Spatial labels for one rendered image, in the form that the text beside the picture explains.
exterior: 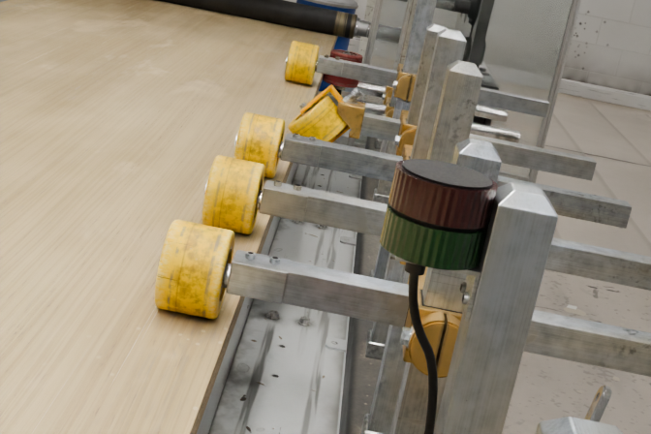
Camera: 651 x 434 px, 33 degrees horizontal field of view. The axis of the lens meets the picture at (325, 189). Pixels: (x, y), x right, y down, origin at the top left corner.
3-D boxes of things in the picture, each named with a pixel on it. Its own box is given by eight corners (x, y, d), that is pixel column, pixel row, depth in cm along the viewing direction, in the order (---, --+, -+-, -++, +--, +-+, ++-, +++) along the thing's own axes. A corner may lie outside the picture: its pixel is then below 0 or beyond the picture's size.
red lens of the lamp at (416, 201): (484, 206, 67) (492, 172, 66) (493, 235, 61) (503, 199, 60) (387, 187, 67) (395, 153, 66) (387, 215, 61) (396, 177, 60)
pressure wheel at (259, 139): (273, 170, 140) (273, 185, 147) (286, 111, 142) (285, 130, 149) (228, 160, 140) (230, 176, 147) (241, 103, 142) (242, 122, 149)
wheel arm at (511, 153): (588, 176, 170) (593, 158, 169) (592, 181, 167) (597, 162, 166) (358, 130, 170) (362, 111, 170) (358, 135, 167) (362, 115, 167)
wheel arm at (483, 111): (504, 124, 270) (508, 107, 269) (505, 127, 267) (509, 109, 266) (331, 89, 270) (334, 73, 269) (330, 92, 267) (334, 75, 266)
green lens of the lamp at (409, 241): (475, 245, 67) (483, 211, 67) (483, 277, 61) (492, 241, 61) (380, 226, 67) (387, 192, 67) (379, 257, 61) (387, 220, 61)
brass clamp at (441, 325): (459, 323, 102) (471, 272, 100) (470, 386, 89) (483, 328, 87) (394, 310, 102) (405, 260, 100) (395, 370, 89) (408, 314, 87)
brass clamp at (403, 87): (419, 92, 222) (425, 68, 221) (421, 105, 209) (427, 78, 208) (390, 86, 222) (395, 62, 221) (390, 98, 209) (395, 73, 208)
